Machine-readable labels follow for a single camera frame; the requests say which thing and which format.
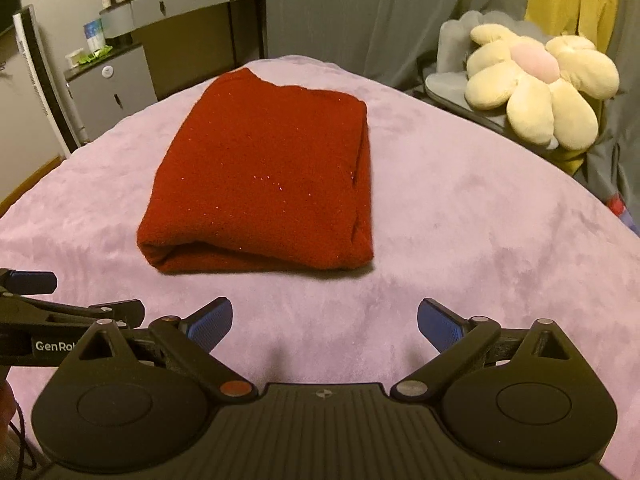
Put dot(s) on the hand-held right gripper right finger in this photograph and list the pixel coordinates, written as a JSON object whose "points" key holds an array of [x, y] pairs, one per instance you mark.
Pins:
{"points": [[440, 326]]}

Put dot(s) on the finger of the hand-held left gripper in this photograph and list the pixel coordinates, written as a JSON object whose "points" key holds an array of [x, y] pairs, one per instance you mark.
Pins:
{"points": [[27, 281], [120, 310]]}

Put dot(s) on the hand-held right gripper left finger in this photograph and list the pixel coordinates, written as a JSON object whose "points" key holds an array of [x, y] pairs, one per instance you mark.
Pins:
{"points": [[212, 321]]}

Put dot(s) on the red knit cardigan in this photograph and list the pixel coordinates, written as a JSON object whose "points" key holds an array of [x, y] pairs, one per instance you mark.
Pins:
{"points": [[260, 170]]}

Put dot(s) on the lilac fleece blanket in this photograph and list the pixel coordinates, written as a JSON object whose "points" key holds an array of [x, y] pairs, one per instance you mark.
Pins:
{"points": [[475, 240]]}

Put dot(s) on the grey bedside cabinet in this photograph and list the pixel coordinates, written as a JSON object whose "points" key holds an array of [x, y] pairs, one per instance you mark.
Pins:
{"points": [[115, 95]]}

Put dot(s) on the white standing panel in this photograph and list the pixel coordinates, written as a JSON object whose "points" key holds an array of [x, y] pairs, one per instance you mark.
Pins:
{"points": [[42, 75]]}

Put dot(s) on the red and blue cloth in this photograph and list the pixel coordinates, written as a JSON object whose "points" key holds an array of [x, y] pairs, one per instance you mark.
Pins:
{"points": [[618, 207]]}

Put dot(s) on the small white box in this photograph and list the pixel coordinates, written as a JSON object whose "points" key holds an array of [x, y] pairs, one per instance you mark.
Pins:
{"points": [[73, 58]]}

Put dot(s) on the green plastic wrapper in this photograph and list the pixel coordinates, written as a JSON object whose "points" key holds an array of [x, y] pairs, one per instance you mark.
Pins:
{"points": [[97, 56]]}

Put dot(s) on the grey shell chair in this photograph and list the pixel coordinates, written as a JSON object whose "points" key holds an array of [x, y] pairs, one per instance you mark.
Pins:
{"points": [[450, 87]]}

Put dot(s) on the cream flower plush cushion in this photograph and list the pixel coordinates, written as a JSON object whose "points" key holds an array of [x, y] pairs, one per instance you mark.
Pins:
{"points": [[535, 105]]}

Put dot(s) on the blue and white packet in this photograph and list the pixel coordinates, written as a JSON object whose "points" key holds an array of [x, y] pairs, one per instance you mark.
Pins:
{"points": [[94, 35]]}

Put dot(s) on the black television screen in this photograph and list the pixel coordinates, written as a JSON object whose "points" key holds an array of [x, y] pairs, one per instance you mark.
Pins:
{"points": [[7, 15]]}

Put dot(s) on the grey vanity table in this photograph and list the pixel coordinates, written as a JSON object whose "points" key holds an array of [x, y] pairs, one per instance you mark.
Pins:
{"points": [[200, 10]]}

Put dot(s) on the grey curtain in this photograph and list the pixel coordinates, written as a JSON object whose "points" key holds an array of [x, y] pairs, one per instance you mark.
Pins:
{"points": [[375, 15]]}

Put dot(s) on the yellow curtain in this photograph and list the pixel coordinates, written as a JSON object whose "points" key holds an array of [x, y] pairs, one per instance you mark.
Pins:
{"points": [[570, 0]]}

